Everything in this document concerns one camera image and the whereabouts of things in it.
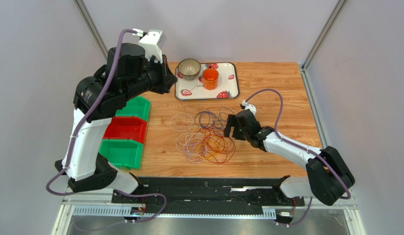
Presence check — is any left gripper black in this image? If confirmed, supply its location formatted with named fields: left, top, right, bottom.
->
left=122, top=53, right=178, bottom=103

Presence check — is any yellow thin cable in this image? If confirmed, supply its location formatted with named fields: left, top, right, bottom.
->
left=196, top=143, right=219, bottom=160

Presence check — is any pink thin cable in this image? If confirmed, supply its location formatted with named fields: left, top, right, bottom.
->
left=174, top=67, right=211, bottom=164

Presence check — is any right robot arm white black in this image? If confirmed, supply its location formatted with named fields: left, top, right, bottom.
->
left=224, top=110, right=356, bottom=206

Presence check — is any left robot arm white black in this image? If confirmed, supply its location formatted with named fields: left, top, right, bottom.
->
left=55, top=43, right=177, bottom=193

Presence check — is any beige ceramic bowl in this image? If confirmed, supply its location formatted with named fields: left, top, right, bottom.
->
left=177, top=58, right=201, bottom=80

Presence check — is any strawberry pattern white tray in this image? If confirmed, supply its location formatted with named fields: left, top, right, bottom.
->
left=175, top=62, right=240, bottom=101

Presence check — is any orange translucent cup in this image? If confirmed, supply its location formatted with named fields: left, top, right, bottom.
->
left=202, top=68, right=219, bottom=90

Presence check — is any green bin far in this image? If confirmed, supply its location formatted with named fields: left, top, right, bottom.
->
left=116, top=96, right=151, bottom=121

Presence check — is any green bin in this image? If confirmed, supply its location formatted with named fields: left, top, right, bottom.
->
left=116, top=96, right=151, bottom=121
left=99, top=139, right=143, bottom=169

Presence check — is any red bin middle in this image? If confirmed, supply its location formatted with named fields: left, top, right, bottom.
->
left=103, top=117, right=147, bottom=144

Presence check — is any green bin near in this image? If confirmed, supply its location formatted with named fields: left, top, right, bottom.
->
left=99, top=139, right=143, bottom=169

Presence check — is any blue thin cable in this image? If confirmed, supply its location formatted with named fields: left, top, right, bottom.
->
left=194, top=106, right=236, bottom=131

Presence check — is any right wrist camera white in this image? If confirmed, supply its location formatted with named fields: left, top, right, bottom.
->
left=241, top=100, right=257, bottom=115

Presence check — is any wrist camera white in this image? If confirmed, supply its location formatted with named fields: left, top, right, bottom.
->
left=241, top=100, right=257, bottom=115
left=132, top=28, right=166, bottom=64

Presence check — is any red thin cable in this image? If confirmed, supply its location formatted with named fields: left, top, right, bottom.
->
left=198, top=127, right=237, bottom=164

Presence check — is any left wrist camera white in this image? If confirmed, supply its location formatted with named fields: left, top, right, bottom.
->
left=132, top=28, right=166, bottom=64

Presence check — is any slotted white cable duct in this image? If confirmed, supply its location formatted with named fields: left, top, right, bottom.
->
left=72, top=205, right=277, bottom=220

